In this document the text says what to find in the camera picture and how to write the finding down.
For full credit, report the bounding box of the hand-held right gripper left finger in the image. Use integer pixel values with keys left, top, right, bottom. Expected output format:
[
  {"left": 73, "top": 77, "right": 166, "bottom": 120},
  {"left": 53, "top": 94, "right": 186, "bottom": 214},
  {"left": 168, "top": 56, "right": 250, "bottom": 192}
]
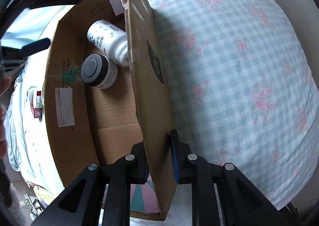
[{"left": 31, "top": 142, "right": 150, "bottom": 226}]

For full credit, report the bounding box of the brown cardboard box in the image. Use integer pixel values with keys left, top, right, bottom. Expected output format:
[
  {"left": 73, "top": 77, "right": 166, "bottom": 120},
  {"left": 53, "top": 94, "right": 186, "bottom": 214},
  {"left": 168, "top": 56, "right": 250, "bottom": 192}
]
[{"left": 43, "top": 0, "right": 176, "bottom": 221}]

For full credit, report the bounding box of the grey lid jar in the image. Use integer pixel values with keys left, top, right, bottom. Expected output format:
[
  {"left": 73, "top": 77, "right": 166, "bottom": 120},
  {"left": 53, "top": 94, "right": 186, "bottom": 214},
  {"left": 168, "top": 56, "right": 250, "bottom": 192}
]
[{"left": 81, "top": 54, "right": 118, "bottom": 90}]

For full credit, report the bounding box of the light blue cloth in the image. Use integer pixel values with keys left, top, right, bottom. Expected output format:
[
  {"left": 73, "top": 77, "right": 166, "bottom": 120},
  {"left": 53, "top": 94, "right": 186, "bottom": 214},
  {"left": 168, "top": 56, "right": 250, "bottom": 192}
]
[{"left": 1, "top": 4, "right": 65, "bottom": 42}]

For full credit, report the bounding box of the white plastic bottle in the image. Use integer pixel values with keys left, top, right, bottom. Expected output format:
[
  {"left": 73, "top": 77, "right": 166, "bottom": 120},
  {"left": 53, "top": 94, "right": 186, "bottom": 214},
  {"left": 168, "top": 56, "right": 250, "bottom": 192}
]
[{"left": 87, "top": 20, "right": 130, "bottom": 67}]

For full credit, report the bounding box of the pale green fabric item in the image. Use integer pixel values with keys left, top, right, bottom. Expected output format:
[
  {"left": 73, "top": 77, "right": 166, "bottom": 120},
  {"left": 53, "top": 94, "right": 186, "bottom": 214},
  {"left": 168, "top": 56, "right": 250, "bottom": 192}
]
[{"left": 33, "top": 186, "right": 55, "bottom": 204}]

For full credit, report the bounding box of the checked floral blanket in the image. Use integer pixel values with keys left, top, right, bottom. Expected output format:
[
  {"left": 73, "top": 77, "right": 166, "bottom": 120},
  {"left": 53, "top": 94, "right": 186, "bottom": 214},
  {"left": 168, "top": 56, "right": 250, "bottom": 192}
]
[{"left": 5, "top": 0, "right": 313, "bottom": 226}]

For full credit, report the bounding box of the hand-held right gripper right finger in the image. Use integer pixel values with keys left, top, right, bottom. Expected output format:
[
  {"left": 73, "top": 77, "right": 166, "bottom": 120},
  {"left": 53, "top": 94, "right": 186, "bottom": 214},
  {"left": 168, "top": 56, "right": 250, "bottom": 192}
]
[{"left": 169, "top": 129, "right": 291, "bottom": 226}]

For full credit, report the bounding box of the person's left hand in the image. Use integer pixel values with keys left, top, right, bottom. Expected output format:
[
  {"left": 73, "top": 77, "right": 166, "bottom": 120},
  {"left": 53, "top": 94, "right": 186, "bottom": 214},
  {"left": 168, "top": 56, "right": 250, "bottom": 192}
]
[{"left": 0, "top": 76, "right": 12, "bottom": 159}]

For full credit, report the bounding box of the small white bottle green cap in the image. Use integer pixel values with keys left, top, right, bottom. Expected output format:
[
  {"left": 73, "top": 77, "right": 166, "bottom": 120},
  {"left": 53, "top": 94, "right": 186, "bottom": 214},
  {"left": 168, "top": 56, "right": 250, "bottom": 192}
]
[{"left": 27, "top": 86, "right": 43, "bottom": 107}]

